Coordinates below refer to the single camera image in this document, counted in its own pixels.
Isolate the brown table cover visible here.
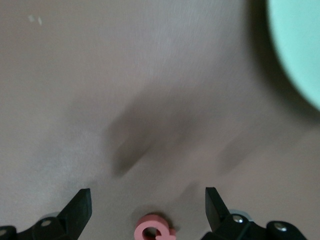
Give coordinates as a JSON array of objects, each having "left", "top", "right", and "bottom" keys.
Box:
[{"left": 0, "top": 0, "right": 320, "bottom": 240}]

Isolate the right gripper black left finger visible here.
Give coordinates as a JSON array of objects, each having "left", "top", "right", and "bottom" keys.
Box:
[{"left": 17, "top": 187, "right": 91, "bottom": 240}]

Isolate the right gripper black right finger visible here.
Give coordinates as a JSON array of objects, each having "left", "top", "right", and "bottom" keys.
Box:
[{"left": 201, "top": 186, "right": 268, "bottom": 240}]

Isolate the pink letter Q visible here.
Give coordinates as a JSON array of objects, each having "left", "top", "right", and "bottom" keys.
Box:
[{"left": 133, "top": 212, "right": 178, "bottom": 240}]

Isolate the light green round plate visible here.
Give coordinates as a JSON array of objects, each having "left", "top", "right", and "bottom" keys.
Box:
[{"left": 266, "top": 0, "right": 320, "bottom": 113}]

